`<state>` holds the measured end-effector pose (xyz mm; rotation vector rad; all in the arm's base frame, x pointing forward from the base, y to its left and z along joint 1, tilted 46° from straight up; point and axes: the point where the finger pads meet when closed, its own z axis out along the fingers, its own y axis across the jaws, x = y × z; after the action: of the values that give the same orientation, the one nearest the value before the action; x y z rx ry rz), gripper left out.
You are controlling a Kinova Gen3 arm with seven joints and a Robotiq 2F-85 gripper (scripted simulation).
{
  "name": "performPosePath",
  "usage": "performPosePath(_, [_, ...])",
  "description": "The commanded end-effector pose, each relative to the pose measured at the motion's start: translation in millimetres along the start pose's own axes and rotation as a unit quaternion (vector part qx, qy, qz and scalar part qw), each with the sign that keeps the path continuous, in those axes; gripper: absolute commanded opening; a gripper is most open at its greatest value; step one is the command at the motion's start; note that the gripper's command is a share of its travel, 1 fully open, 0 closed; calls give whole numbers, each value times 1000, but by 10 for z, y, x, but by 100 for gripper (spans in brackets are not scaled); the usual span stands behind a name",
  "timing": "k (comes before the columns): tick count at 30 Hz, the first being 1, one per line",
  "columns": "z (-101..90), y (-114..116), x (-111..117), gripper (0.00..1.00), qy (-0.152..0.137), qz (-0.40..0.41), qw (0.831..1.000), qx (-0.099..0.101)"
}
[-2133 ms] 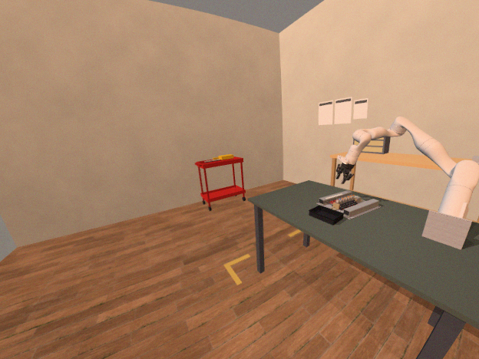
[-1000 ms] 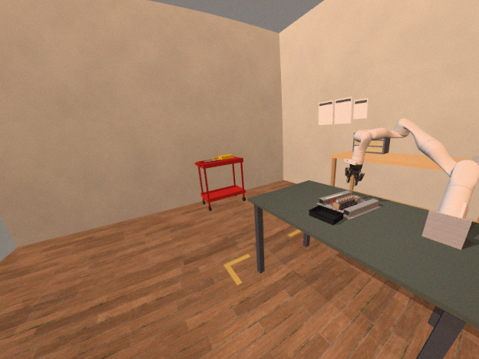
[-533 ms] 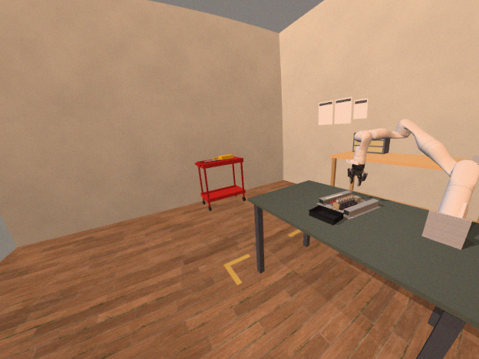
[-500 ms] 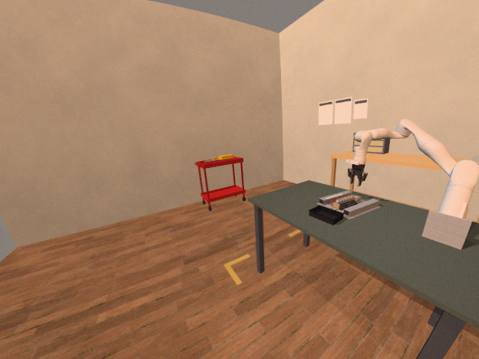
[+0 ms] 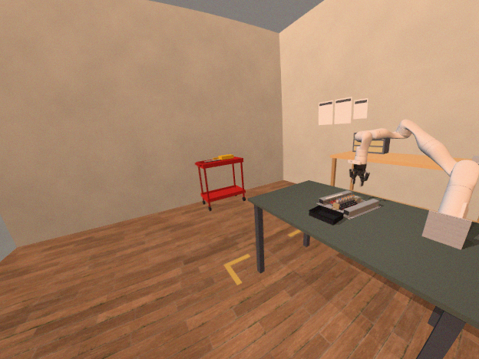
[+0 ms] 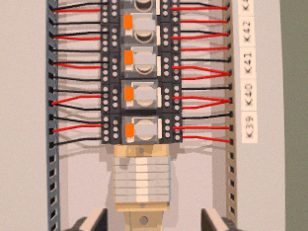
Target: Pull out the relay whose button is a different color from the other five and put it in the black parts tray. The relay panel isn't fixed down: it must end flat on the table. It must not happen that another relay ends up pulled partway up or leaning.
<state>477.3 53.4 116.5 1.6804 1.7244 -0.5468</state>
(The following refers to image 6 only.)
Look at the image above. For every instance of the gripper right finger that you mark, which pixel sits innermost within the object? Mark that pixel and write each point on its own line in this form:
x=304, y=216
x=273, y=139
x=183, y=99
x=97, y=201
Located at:
x=211, y=221

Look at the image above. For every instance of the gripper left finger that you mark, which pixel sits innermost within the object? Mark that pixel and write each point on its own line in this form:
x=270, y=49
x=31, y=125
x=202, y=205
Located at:
x=96, y=221

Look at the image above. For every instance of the clear plug-in relay with orange button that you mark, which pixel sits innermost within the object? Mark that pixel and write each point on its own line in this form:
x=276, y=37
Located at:
x=138, y=25
x=142, y=129
x=139, y=60
x=139, y=94
x=138, y=4

